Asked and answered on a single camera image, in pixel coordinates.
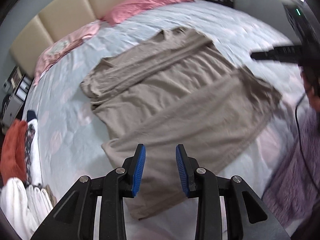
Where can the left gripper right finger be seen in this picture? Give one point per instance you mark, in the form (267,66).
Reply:
(187,167)

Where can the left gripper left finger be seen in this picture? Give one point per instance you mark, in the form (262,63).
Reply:
(134,167)

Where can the beige long-sleeve shirt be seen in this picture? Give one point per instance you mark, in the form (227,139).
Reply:
(176,88)

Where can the white folded garment stack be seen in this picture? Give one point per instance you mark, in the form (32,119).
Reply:
(36,164)

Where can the purple fuzzy sleeve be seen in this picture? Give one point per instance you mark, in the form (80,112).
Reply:
(292,192)

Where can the dark patterned folded garment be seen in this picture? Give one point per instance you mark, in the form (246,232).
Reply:
(29,136)

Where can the rolled white towels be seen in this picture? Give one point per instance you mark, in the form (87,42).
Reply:
(24,207)

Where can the orange folded garment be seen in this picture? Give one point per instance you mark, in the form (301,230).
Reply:
(13,152)

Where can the left white nightstand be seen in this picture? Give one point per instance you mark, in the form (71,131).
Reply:
(14,101)

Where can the light pink satin pillow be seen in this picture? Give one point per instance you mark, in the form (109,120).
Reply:
(60,48)

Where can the dark pink pillow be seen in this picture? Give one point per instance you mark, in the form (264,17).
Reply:
(130,8)

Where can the cream padded headboard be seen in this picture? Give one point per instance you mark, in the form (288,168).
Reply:
(58,19)

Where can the picture frame on nightstand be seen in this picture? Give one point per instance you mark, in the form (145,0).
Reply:
(15,77)

